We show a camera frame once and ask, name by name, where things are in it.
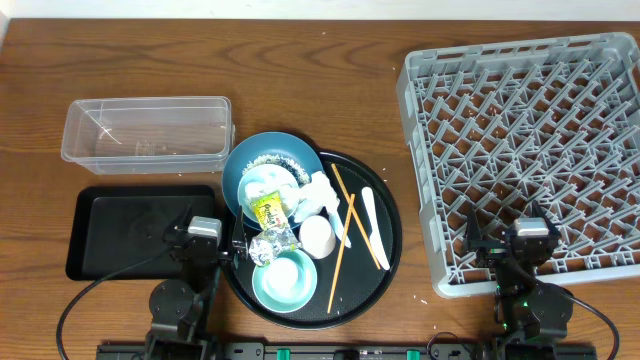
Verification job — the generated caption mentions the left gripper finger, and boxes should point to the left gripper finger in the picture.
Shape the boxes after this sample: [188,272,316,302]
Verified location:
[231,207,249,261]
[164,205,192,243]

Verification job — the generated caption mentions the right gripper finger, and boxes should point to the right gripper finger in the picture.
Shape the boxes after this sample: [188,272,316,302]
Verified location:
[531,200,560,235]
[464,207,490,252]

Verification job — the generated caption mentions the silver foil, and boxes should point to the silver foil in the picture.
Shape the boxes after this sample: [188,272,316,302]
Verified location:
[249,227,301,267]

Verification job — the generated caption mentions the yellow snack wrapper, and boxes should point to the yellow snack wrapper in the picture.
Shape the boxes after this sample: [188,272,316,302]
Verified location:
[250,191,288,230]

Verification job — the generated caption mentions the light blue small plate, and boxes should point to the light blue small plate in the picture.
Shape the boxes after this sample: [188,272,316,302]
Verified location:
[237,164,300,222]

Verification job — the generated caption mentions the pink cup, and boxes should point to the pink cup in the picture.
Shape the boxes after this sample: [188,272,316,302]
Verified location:
[299,215,336,260]

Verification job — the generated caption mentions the pile of white rice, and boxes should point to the pile of white rice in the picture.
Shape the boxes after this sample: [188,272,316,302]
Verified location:
[242,154,311,185]

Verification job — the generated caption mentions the dark blue plate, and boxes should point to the dark blue plate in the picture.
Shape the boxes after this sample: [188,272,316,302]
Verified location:
[222,132,323,217]

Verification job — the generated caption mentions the white cup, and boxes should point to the white cup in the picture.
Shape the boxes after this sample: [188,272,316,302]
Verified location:
[264,257,299,297]

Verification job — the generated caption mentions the white tissue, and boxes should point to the white tissue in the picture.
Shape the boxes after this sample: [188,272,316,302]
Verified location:
[294,171,340,223]

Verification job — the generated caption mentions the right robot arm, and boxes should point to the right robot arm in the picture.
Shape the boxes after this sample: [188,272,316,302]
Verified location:
[464,201,573,359]

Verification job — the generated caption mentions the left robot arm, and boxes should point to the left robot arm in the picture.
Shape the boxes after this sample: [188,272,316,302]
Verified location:
[142,207,248,360]

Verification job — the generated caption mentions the grey dishwasher rack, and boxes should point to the grey dishwasher rack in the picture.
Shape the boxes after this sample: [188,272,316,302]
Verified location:
[396,32,639,298]

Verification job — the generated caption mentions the teal bowl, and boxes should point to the teal bowl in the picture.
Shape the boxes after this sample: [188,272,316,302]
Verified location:
[252,250,318,314]

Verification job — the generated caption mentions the black rectangular tray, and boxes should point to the black rectangular tray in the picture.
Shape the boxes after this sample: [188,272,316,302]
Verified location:
[65,185,215,281]

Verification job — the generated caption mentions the clear plastic bin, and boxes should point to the clear plastic bin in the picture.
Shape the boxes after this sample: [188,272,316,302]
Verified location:
[61,96,235,175]

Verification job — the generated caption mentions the light blue plastic knife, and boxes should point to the light blue plastic knife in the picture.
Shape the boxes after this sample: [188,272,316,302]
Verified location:
[328,212,344,240]

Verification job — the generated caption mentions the wooden chopstick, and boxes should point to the wooden chopstick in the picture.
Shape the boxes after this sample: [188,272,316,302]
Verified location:
[327,194,355,314]
[330,163,381,270]

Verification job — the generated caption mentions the black round tray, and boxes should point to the black round tray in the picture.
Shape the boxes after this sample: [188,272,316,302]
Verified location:
[224,151,402,330]

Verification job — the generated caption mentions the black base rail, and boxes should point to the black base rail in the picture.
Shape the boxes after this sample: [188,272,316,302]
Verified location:
[95,342,597,360]

